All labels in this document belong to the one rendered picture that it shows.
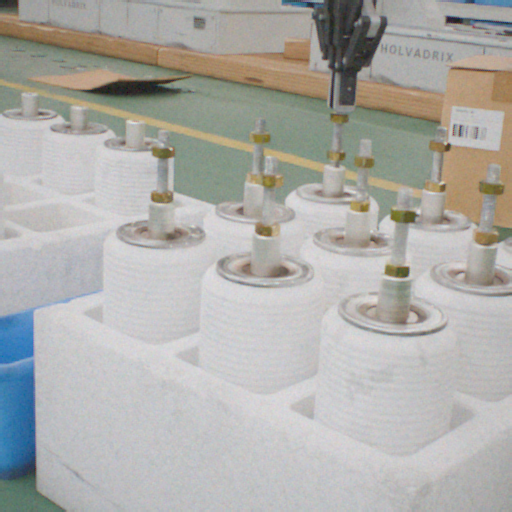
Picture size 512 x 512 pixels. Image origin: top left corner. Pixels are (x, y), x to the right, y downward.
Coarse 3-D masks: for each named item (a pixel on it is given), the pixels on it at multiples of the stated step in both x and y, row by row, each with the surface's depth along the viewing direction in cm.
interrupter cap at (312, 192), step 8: (312, 184) 99; (320, 184) 99; (296, 192) 96; (304, 192) 96; (312, 192) 96; (320, 192) 97; (344, 192) 98; (352, 192) 97; (312, 200) 93; (320, 200) 93; (328, 200) 93; (336, 200) 93; (344, 200) 93
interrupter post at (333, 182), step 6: (324, 168) 95; (330, 168) 95; (342, 168) 95; (324, 174) 95; (330, 174) 95; (336, 174) 95; (342, 174) 95; (324, 180) 95; (330, 180) 95; (336, 180) 95; (342, 180) 95; (324, 186) 95; (330, 186) 95; (336, 186) 95; (342, 186) 95; (324, 192) 96; (330, 192) 95; (336, 192) 95; (342, 192) 96
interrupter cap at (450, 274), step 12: (444, 264) 75; (456, 264) 76; (432, 276) 72; (444, 276) 72; (456, 276) 73; (504, 276) 73; (456, 288) 70; (468, 288) 70; (480, 288) 70; (492, 288) 70; (504, 288) 71
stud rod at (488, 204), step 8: (488, 168) 70; (496, 168) 70; (488, 176) 70; (496, 176) 70; (488, 200) 71; (488, 208) 71; (488, 216) 71; (480, 224) 72; (488, 224) 71; (488, 232) 71
